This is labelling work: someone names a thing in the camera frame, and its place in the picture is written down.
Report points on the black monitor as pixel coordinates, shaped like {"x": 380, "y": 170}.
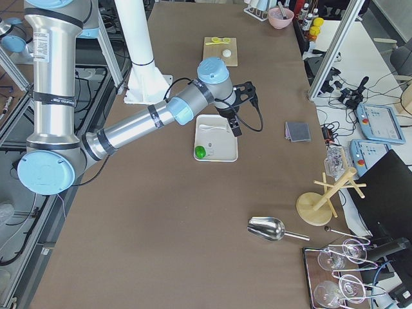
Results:
{"x": 386, "y": 208}

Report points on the metal muddler with black tip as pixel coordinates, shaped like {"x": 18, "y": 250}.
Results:
{"x": 282, "y": 10}

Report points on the pink bowl with ice cubes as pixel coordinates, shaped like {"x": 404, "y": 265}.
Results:
{"x": 276, "y": 19}

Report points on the grey folded cloth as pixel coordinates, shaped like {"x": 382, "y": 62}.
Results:
{"x": 297, "y": 132}

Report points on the black wine glass rack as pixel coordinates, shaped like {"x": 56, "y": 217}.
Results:
{"x": 333, "y": 275}

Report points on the metal scoop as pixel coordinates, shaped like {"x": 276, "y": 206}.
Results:
{"x": 271, "y": 228}

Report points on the clear wine glass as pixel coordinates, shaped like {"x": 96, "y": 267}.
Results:
{"x": 331, "y": 261}
{"x": 354, "y": 251}
{"x": 352, "y": 289}

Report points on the aluminium frame post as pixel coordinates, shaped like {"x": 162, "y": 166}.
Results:
{"x": 343, "y": 29}

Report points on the wooden mug tree stand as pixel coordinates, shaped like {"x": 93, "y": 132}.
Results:
{"x": 316, "y": 209}

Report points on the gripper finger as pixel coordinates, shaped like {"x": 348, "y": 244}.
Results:
{"x": 234, "y": 125}

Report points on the yellow lemon fruit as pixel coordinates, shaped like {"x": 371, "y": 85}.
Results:
{"x": 318, "y": 22}

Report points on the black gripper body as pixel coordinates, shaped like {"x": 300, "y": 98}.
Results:
{"x": 226, "y": 112}

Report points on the green lime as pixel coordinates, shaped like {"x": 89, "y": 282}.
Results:
{"x": 200, "y": 152}

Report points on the cream rabbit tray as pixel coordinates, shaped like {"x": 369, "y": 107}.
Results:
{"x": 220, "y": 145}

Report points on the white wire cup rack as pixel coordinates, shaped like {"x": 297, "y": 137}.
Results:
{"x": 259, "y": 8}

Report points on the wooden cutting board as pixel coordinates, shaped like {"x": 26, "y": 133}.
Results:
{"x": 224, "y": 48}

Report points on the white ceramic spoon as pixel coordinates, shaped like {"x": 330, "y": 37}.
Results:
{"x": 205, "y": 127}

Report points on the blue teach pendant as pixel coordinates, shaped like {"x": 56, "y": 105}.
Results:
{"x": 379, "y": 123}
{"x": 366, "y": 153}

